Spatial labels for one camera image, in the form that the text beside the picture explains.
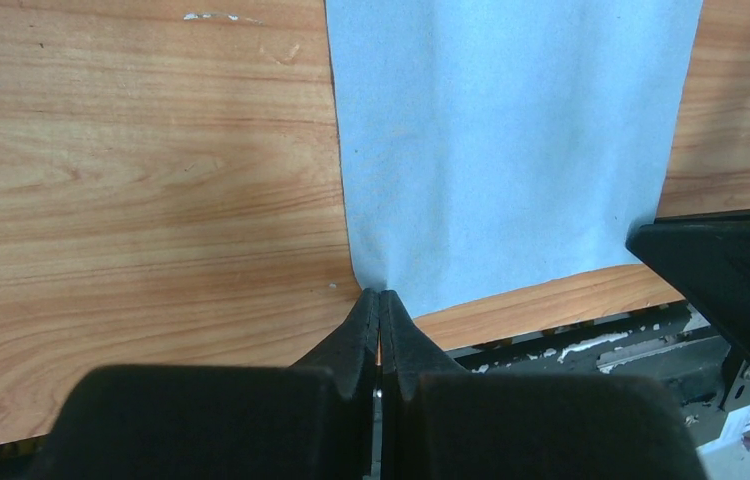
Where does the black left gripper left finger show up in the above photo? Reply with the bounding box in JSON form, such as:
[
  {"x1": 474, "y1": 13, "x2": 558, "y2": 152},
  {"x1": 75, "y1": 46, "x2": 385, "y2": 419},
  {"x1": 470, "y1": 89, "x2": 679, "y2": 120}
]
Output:
[{"x1": 30, "y1": 290, "x2": 379, "y2": 479}]

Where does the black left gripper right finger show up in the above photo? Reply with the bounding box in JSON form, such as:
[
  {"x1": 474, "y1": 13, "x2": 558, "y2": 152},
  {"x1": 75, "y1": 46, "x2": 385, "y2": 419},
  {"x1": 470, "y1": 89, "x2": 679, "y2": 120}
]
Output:
[{"x1": 379, "y1": 290, "x2": 706, "y2": 479}]

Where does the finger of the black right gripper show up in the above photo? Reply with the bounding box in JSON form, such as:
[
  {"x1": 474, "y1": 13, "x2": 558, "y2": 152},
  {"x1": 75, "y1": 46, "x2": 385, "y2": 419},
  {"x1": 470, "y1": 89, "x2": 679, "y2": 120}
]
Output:
[{"x1": 626, "y1": 210, "x2": 750, "y2": 364}]

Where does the light blue cleaning cloth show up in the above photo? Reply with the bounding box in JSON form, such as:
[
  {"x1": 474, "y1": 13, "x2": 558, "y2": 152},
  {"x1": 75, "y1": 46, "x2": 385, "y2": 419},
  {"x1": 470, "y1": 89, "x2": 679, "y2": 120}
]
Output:
[{"x1": 326, "y1": 1, "x2": 702, "y2": 317}]

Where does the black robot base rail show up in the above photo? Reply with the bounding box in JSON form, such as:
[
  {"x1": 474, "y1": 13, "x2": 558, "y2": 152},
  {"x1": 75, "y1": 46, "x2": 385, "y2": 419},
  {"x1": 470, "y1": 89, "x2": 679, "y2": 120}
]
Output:
[{"x1": 0, "y1": 301, "x2": 750, "y2": 480}]

